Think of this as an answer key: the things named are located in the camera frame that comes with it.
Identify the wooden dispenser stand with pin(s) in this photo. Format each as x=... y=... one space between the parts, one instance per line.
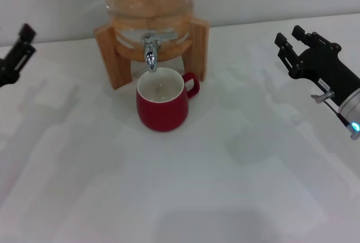
x=109 y=57

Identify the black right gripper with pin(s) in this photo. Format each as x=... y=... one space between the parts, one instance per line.
x=326 y=68

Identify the red ceramic cup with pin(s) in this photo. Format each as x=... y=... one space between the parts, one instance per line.
x=161 y=113

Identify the chrome faucet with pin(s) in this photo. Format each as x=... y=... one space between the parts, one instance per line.
x=150 y=54

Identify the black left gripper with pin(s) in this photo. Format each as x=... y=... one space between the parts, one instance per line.
x=7 y=72

